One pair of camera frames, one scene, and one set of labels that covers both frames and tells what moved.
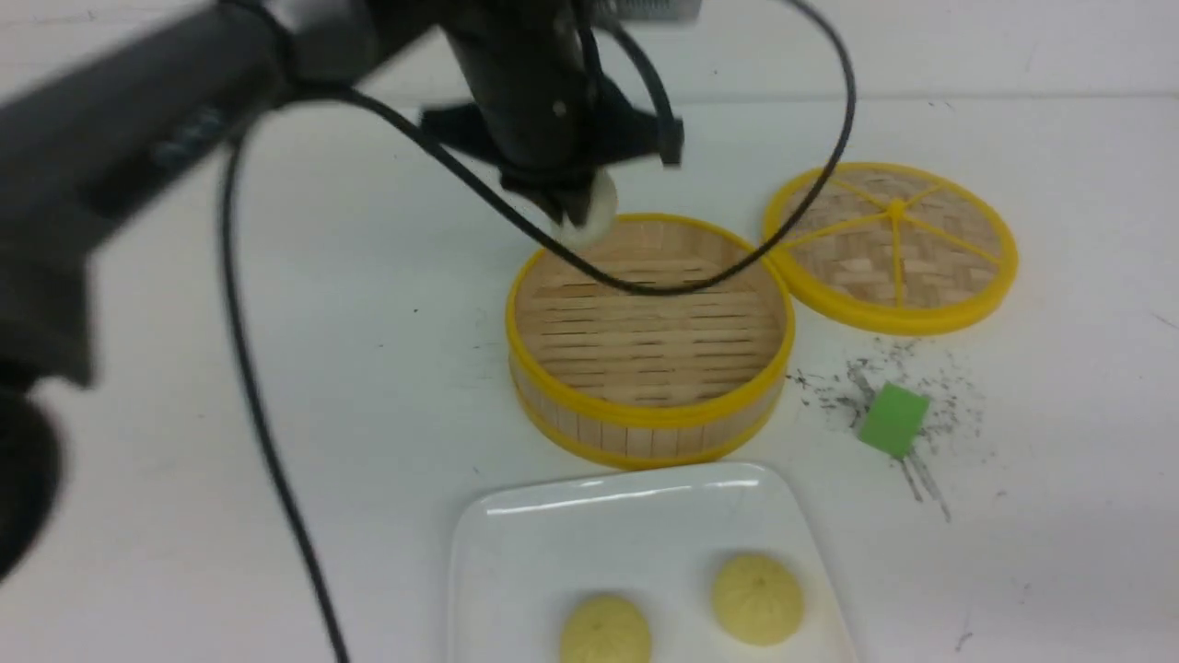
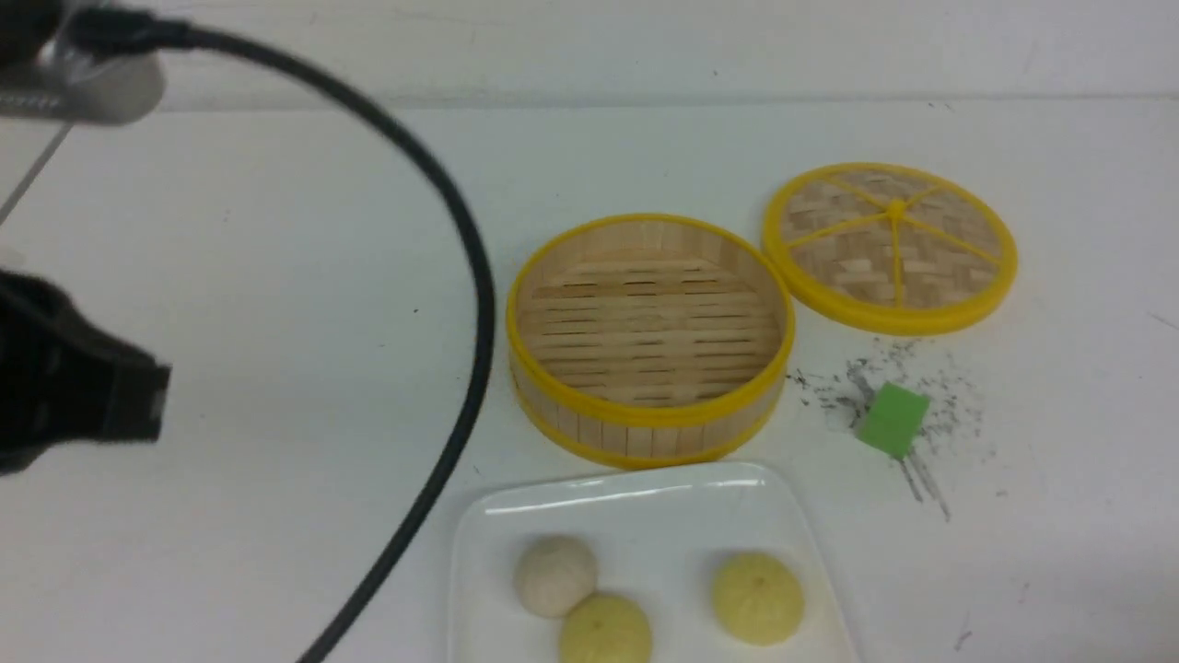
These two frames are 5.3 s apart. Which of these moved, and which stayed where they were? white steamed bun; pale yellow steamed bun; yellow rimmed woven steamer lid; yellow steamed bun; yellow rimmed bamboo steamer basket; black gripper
Moved: black gripper; white steamed bun
Stayed: yellow rimmed bamboo steamer basket; yellow steamed bun; yellow rimmed woven steamer lid; pale yellow steamed bun
